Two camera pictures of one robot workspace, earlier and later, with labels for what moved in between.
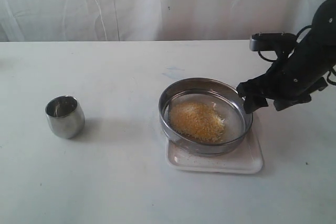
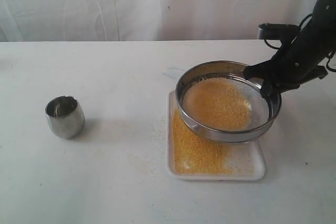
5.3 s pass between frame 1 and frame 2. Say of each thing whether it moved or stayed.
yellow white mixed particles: moved
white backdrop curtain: stayed
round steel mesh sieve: moved
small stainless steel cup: stayed
